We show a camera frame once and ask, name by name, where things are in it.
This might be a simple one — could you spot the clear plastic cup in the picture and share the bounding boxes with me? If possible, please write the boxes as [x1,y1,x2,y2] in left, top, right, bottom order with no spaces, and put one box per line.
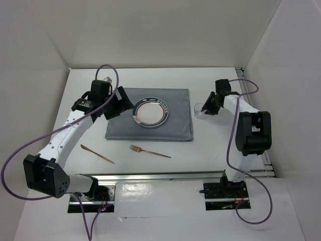
[194,103,207,119]

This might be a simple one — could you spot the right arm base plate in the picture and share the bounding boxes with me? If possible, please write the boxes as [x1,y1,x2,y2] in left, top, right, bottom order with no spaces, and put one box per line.
[199,182,251,211]

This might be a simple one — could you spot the aluminium front rail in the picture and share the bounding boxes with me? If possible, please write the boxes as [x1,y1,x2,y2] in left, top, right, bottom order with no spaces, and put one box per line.
[39,170,276,183]

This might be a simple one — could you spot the copper knife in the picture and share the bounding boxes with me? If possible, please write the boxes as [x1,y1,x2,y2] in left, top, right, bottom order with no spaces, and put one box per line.
[80,144,115,164]

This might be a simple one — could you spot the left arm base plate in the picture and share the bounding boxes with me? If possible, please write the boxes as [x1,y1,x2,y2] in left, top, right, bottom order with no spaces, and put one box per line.
[67,182,116,214]

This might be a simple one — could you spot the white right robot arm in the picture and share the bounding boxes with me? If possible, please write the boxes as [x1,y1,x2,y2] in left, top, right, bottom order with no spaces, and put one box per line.
[201,79,272,198]

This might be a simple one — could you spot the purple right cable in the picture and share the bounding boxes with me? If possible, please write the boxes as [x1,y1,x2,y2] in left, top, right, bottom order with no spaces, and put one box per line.
[226,79,273,225]

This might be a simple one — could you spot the copper fork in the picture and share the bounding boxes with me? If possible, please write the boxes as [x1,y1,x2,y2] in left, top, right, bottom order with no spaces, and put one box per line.
[129,145,171,158]

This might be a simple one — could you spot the aluminium right side rail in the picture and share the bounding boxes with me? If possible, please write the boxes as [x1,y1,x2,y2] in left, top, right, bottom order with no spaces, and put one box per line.
[235,68,272,166]

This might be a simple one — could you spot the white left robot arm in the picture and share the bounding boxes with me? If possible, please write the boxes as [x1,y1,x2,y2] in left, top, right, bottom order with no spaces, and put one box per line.
[23,79,133,200]

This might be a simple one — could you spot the white plate green red rim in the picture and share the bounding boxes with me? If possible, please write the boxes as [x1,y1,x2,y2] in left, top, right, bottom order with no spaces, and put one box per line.
[132,97,169,128]

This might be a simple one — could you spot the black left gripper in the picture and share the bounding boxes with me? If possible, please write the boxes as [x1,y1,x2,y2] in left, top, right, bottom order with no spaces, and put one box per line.
[101,86,134,120]

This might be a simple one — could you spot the aluminium rail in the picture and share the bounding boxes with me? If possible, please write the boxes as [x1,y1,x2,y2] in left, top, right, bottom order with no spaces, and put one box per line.
[39,170,276,183]
[235,68,272,166]

